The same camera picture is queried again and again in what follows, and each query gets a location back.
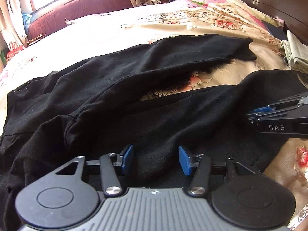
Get left beige curtain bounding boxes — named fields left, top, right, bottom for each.
left=1, top=0, right=28, bottom=51

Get red gift bag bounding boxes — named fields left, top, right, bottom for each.
left=6, top=42, right=24, bottom=62

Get folded black garment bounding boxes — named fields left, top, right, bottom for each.
left=262, top=20, right=288, bottom=41

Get black pants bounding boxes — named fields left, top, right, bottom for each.
left=1, top=35, right=305, bottom=230

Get floral satin bedspread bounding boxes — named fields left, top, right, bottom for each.
left=0, top=0, right=308, bottom=231

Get blue bag by bench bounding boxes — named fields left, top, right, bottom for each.
left=22, top=13, right=32, bottom=35

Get folded grey-green cloth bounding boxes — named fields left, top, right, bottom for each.
left=280, top=30, right=308, bottom=74

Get maroon padded bench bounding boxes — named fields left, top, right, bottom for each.
left=27, top=0, right=133, bottom=39

